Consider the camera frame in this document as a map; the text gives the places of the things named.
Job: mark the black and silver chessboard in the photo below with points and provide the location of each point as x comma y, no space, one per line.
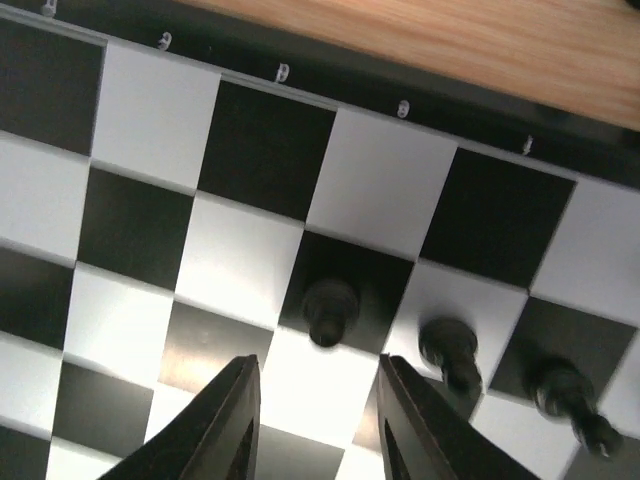
171,185

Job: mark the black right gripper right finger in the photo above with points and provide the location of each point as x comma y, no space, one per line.
423,437

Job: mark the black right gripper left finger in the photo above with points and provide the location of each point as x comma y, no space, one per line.
214,437

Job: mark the black pawn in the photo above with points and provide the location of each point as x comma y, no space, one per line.
331,309
560,390

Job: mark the black knight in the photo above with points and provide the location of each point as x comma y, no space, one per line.
450,345

